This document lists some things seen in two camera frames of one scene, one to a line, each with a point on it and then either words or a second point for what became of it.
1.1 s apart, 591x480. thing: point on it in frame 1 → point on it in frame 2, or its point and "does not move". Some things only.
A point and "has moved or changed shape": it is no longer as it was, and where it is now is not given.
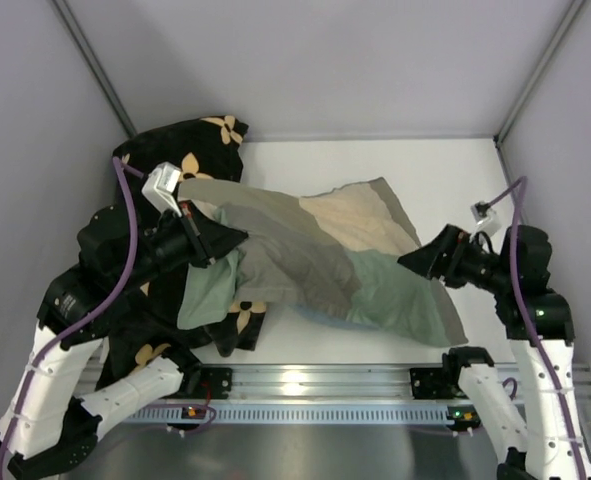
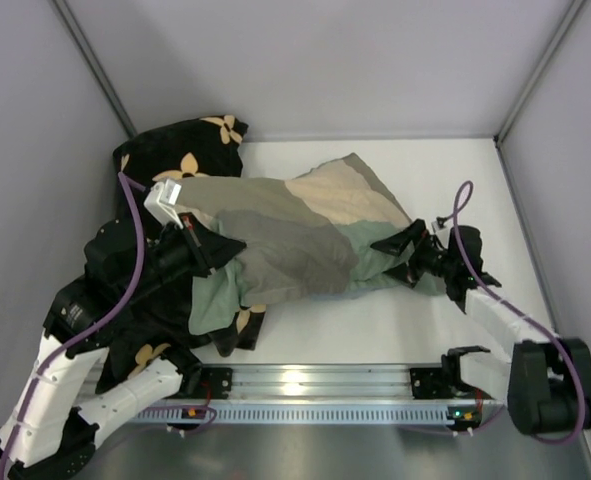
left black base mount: x=213 y=381 does not move
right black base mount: x=429 y=383 does not move
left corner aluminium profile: x=92 y=64 does not move
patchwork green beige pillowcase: x=336 y=257 has moved or changed shape
